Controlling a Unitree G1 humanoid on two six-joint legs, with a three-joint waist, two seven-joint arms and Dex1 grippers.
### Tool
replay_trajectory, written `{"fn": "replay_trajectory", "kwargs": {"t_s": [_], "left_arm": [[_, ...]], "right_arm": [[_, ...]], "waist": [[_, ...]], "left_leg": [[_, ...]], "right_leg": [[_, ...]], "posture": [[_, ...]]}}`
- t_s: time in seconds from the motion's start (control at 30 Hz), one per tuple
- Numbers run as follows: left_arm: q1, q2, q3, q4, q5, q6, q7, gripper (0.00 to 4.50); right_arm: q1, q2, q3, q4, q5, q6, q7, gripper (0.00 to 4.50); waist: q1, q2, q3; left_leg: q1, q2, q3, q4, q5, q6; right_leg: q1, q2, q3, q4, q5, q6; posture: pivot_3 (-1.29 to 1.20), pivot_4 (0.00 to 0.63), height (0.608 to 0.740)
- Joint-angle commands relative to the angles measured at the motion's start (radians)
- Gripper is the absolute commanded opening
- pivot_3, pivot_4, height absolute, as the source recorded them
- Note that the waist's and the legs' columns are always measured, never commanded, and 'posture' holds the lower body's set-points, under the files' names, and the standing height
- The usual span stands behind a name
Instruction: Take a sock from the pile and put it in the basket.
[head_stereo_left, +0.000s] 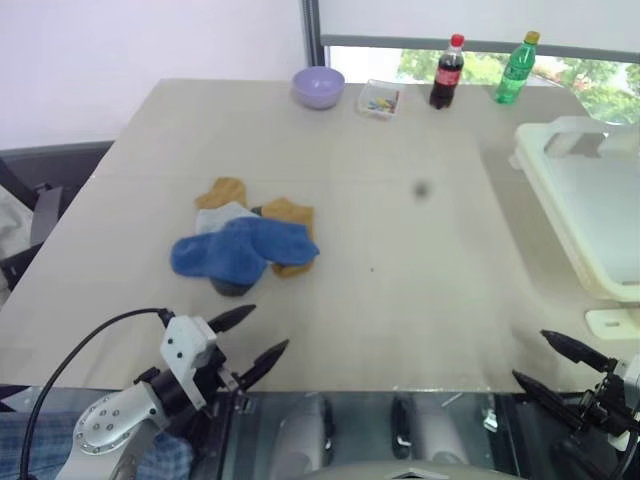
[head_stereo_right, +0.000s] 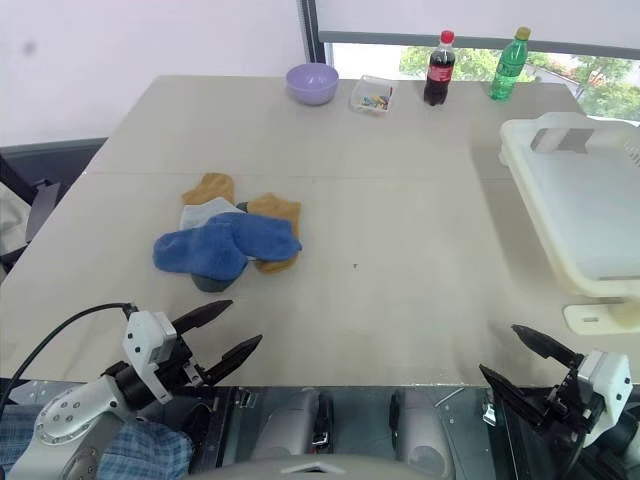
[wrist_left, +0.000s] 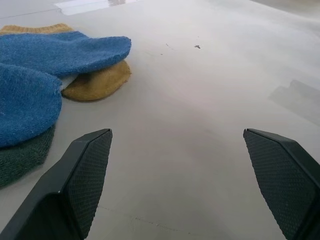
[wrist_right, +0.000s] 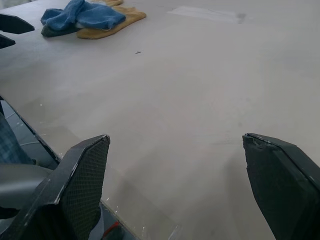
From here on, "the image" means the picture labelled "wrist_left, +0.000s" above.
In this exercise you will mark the blue fuzzy sock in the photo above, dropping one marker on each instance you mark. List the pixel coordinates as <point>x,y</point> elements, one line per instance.
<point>25,105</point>
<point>65,53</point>

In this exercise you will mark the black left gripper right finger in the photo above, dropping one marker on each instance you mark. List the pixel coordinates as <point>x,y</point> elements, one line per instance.
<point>282,175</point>

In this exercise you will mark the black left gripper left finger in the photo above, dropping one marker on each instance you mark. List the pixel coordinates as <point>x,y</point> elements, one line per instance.
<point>72,185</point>

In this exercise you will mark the dark green knit sock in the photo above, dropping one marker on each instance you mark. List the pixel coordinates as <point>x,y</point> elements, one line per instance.
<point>22,160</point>

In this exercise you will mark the mustard yellow knit sock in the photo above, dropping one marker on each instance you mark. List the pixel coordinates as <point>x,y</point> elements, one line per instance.
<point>100,83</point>

